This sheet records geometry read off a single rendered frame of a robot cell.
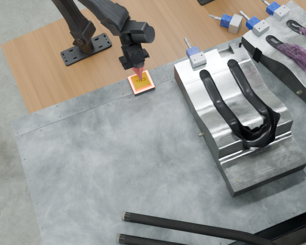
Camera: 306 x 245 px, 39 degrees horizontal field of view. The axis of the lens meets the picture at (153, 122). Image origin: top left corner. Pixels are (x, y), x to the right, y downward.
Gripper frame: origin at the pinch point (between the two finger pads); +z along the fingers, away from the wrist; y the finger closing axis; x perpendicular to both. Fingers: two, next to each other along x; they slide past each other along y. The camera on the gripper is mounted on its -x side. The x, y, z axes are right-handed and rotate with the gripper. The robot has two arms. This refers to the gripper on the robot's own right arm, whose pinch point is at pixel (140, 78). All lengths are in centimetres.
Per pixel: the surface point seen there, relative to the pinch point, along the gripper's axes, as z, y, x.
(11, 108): 39, -67, 97
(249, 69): 4.0, 36.3, -14.7
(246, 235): 28, 9, -61
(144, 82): 1.8, 1.1, -1.1
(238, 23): -4.4, 43.3, 6.3
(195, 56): -4.2, 19.9, -7.3
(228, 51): 0.2, 33.4, -4.1
